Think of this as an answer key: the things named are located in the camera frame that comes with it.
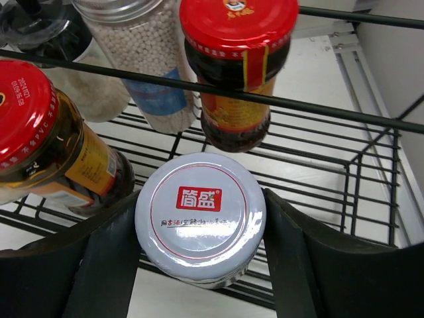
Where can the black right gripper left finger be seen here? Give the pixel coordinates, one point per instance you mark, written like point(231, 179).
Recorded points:
point(87, 270)

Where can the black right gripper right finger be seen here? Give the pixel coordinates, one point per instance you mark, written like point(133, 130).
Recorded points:
point(317, 271)

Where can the grey-lid dark sauce jar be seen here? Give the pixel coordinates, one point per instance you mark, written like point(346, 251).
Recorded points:
point(200, 218)

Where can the small red-cap brown bottle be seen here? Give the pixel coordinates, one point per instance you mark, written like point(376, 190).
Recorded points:
point(48, 150)

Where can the red-lid brown sauce bottle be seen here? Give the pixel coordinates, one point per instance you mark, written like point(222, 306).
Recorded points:
point(240, 46)

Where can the silver-lid blue-label jar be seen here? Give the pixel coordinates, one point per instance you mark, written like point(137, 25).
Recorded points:
point(141, 37)

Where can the black-pump-lid spice jar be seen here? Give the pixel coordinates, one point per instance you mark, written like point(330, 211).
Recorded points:
point(55, 30)

